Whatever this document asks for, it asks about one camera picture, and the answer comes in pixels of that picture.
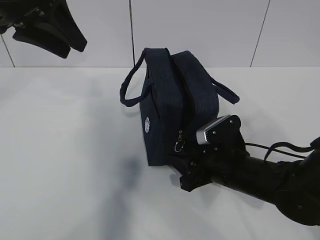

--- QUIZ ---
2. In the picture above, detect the dark blue lunch bag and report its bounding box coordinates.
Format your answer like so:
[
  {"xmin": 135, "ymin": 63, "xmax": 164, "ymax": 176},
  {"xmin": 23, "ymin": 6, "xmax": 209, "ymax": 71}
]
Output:
[{"xmin": 119, "ymin": 48, "xmax": 240, "ymax": 167}]

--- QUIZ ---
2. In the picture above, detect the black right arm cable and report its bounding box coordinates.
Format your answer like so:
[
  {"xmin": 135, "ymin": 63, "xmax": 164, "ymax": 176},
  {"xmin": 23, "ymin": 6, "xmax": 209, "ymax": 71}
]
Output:
[{"xmin": 244, "ymin": 141, "xmax": 316, "ymax": 162}]

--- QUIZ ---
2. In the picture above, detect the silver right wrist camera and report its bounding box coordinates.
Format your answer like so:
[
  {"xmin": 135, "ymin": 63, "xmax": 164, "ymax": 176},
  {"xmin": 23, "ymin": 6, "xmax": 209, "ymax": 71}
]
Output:
[{"xmin": 196, "ymin": 114, "xmax": 231, "ymax": 145}]

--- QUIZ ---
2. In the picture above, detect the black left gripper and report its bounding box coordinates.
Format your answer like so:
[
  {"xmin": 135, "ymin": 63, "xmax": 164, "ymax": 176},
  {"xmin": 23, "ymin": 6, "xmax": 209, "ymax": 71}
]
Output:
[{"xmin": 0, "ymin": 0, "xmax": 87, "ymax": 59}]

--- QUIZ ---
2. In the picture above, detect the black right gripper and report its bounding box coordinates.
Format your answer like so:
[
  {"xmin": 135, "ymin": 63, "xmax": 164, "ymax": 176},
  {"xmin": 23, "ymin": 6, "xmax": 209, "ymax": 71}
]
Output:
[{"xmin": 168, "ymin": 115, "xmax": 248, "ymax": 192}]

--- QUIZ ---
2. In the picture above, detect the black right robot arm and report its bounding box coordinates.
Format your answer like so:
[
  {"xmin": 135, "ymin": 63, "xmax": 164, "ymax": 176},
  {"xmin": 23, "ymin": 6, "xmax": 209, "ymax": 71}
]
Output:
[{"xmin": 169, "ymin": 115, "xmax": 320, "ymax": 226}]

